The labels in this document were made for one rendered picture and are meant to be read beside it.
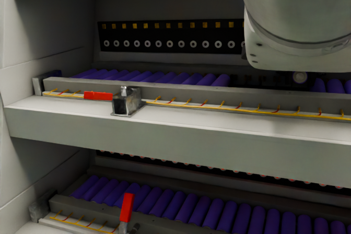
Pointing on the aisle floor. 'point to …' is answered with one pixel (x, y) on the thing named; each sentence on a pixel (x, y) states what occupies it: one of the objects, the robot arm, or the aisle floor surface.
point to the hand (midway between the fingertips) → (300, 68)
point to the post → (50, 5)
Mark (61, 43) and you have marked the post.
